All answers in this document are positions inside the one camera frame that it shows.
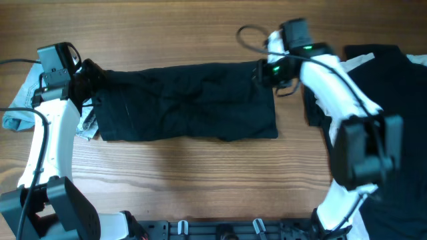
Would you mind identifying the black shorts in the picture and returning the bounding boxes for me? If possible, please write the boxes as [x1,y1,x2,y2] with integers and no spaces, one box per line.
[92,61,278,141]

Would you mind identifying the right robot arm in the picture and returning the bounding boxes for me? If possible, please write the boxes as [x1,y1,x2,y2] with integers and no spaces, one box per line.
[258,18,403,239]

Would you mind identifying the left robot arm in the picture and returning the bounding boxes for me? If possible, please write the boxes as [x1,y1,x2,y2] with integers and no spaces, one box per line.
[1,42,147,239]

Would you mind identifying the folded light blue denim shorts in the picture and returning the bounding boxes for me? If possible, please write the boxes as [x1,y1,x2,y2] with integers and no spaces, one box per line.
[2,63,99,141]

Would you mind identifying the right black cable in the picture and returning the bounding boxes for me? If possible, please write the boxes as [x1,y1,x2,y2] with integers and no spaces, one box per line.
[236,25,391,231]

